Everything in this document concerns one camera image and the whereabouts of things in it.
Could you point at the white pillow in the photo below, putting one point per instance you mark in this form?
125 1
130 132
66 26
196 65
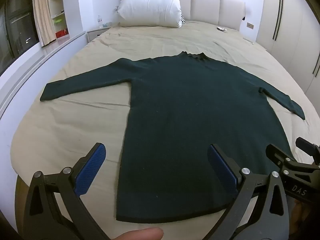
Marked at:
152 7

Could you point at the black and white striped cloth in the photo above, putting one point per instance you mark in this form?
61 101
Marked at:
183 19

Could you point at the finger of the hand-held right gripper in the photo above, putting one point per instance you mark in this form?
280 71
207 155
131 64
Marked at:
307 146
280 158

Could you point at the bed with beige sheet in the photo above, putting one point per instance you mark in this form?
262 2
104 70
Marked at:
75 120

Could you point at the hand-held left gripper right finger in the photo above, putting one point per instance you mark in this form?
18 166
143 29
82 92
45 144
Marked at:
221 165

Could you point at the beige padded headboard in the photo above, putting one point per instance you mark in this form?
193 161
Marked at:
205 5

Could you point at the clear water bottle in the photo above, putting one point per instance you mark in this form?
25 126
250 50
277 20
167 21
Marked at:
100 22

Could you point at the beige curtain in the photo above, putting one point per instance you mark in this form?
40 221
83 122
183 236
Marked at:
43 12

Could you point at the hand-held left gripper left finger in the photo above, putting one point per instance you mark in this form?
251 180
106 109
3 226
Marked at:
92 166

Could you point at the dark window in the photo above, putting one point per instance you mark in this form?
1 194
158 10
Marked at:
17 27

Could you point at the white bookshelf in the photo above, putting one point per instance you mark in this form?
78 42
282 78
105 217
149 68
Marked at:
57 5

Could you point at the dark green sweater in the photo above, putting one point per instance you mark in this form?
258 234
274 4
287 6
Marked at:
190 110

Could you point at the small white object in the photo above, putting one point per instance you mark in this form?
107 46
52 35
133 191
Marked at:
222 29

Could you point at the wall socket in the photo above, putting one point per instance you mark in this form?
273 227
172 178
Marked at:
250 25

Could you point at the grey nightstand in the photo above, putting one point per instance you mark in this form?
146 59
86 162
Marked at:
96 33

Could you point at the white wardrobe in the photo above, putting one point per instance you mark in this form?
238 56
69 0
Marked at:
295 25

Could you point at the person's left hand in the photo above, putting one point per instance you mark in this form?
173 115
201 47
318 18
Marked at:
140 233

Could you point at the red box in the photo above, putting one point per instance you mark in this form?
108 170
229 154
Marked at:
61 33

